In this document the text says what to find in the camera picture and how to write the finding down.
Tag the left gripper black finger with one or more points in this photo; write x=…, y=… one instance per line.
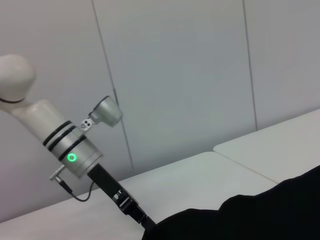
x=143, y=217

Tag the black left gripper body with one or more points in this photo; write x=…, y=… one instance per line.
x=107, y=182

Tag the black shirt with FREE print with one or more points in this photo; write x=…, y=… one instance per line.
x=250, y=215

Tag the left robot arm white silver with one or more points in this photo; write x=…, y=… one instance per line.
x=67, y=147

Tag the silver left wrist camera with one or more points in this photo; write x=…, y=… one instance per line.
x=107, y=112

